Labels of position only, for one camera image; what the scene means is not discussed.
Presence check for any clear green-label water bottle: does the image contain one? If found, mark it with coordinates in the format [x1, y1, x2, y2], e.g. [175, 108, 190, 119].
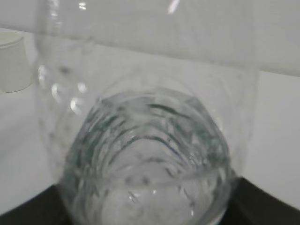
[34, 0, 258, 225]

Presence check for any white paper cup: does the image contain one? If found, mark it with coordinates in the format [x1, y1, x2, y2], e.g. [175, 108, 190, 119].
[0, 31, 32, 93]

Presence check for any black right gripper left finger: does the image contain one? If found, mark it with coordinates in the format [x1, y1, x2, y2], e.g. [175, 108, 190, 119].
[0, 186, 72, 225]

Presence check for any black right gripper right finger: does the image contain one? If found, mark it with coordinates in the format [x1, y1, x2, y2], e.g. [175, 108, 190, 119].
[220, 178, 300, 225]

